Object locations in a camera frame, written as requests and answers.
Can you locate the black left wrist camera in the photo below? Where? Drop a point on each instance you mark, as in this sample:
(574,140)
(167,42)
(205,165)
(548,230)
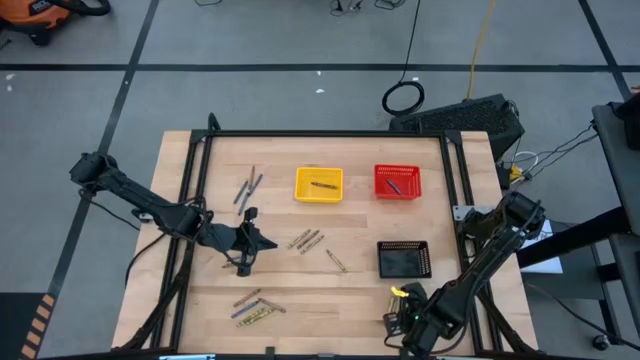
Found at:
(231,234)

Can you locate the black mat orange stripes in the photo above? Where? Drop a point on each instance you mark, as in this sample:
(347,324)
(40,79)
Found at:
(15,325)

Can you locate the grey side table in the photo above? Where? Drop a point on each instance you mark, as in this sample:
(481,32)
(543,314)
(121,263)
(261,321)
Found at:
(622,165)

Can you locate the orange shop vacuum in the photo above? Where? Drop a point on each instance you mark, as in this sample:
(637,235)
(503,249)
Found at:
(30,15)

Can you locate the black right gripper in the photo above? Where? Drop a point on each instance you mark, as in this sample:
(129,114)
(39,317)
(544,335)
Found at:
(417,337)

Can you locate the black computer tower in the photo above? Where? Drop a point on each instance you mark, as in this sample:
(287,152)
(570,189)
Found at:
(465,117)

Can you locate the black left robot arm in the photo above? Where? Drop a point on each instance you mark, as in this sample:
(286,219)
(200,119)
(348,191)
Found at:
(145,202)

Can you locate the yellow plug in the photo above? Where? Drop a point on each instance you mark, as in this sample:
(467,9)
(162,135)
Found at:
(515,173)

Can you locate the yellow plastic basket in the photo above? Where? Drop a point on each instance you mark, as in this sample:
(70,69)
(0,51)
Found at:
(305,195)

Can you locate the white paper sheet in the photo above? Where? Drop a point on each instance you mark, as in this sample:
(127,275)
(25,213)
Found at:
(542,265)

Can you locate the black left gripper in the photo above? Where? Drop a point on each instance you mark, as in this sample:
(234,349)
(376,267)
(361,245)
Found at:
(225,239)

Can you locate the black caster wheel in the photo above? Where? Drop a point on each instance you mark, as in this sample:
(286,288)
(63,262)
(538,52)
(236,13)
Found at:
(600,342)

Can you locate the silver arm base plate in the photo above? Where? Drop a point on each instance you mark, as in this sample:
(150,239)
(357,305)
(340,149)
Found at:
(462,212)

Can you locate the black plastic basket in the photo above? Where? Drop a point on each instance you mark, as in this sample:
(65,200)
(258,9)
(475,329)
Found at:
(404,260)

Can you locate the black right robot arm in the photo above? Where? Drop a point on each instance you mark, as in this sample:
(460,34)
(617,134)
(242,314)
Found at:
(480,270)

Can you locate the black metal table frame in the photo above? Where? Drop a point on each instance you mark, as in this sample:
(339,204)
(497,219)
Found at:
(325,134)

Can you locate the black metal beam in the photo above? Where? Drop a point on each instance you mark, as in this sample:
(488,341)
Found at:
(600,230)

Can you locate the black device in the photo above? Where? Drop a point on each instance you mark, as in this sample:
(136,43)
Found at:
(631,122)

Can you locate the red plastic basket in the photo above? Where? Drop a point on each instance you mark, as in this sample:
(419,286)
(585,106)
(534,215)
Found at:
(407,182)

